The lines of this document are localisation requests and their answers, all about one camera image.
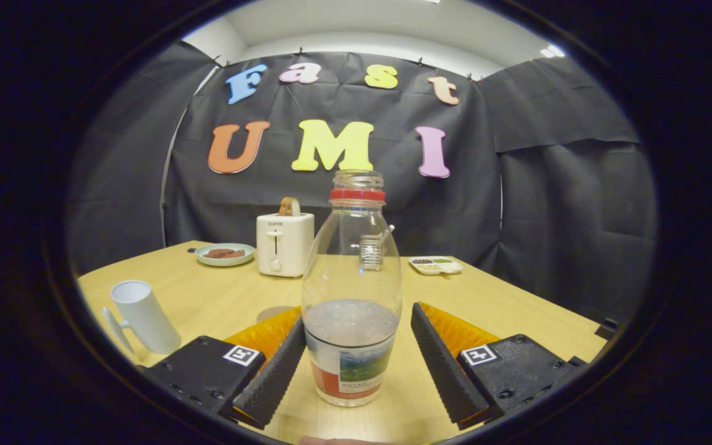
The pale green plate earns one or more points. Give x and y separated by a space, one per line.
226 263

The round brown coaster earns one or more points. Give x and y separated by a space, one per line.
272 313

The small ceiling light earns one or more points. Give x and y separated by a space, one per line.
552 51

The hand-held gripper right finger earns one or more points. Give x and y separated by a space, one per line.
442 371

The clear juice bottle red label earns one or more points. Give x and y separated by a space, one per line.
351 346

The brown toast slice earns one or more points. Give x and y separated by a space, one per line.
283 207

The white cup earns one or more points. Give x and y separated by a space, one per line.
146 315

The wooden table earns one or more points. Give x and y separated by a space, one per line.
207 296

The white divided tray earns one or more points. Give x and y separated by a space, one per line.
450 267

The white toaster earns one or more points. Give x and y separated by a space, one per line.
285 244

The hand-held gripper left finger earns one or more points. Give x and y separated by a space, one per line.
272 380

